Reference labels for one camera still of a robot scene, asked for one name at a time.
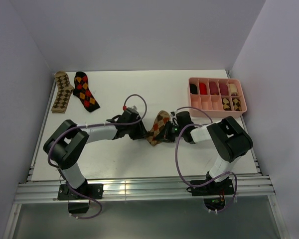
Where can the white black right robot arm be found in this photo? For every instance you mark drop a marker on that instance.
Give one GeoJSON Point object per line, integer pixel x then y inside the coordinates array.
{"type": "Point", "coordinates": [229, 138]}

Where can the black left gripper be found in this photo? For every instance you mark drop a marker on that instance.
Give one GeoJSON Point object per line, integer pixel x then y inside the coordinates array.
{"type": "Point", "coordinates": [140, 133]}

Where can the black rolled sock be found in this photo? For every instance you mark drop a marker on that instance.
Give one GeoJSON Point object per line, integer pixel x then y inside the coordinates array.
{"type": "Point", "coordinates": [193, 89]}

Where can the aluminium front mounting rail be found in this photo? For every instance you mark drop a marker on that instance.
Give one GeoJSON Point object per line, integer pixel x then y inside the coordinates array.
{"type": "Point", "coordinates": [138, 189]}

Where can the black red yellow argyle sock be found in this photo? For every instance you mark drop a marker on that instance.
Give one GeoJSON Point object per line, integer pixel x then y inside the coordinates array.
{"type": "Point", "coordinates": [83, 93]}

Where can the pink divided organizer tray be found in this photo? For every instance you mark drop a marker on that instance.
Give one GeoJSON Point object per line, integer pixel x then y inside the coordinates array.
{"type": "Point", "coordinates": [203, 106]}

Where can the magenta rolled sock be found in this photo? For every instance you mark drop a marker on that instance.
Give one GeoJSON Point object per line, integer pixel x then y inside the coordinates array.
{"type": "Point", "coordinates": [223, 89]}

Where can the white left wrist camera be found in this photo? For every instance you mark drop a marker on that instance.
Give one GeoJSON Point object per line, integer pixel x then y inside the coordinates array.
{"type": "Point", "coordinates": [133, 109]}

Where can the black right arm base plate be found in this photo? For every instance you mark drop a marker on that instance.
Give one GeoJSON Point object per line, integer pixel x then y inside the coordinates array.
{"type": "Point", "coordinates": [214, 188]}

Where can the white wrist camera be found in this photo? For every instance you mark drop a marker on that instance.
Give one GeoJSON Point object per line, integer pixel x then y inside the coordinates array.
{"type": "Point", "coordinates": [173, 114]}
{"type": "Point", "coordinates": [133, 109]}

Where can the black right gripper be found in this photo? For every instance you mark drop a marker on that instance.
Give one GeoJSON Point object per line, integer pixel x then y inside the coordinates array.
{"type": "Point", "coordinates": [165, 134]}

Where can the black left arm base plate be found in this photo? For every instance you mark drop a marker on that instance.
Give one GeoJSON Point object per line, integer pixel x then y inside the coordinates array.
{"type": "Point", "coordinates": [94, 191]}

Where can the aluminium table edge rail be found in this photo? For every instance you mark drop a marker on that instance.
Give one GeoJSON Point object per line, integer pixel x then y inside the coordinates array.
{"type": "Point", "coordinates": [32, 165]}

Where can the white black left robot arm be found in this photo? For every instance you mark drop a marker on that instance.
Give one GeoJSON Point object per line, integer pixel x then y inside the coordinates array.
{"type": "Point", "coordinates": [66, 144]}

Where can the beige orange brown argyle sock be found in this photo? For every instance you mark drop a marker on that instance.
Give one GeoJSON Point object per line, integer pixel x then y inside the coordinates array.
{"type": "Point", "coordinates": [159, 123]}

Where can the dark pink rolled sock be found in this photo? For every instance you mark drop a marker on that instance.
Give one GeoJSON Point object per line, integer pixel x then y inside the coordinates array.
{"type": "Point", "coordinates": [213, 88]}

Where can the black box under rail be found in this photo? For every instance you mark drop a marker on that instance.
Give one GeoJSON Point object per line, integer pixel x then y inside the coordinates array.
{"type": "Point", "coordinates": [78, 208]}

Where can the red rolled sock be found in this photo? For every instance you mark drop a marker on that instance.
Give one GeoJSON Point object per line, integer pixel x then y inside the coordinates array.
{"type": "Point", "coordinates": [203, 89]}

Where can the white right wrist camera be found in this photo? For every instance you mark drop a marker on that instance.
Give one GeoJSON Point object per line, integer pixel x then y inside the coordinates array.
{"type": "Point", "coordinates": [173, 114]}

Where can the brown cream argyle rolled sock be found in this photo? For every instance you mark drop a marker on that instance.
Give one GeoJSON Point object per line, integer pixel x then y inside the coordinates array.
{"type": "Point", "coordinates": [237, 104]}

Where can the brown yellow argyle rolled sock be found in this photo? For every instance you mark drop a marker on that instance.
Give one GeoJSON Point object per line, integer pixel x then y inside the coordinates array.
{"type": "Point", "coordinates": [226, 104]}

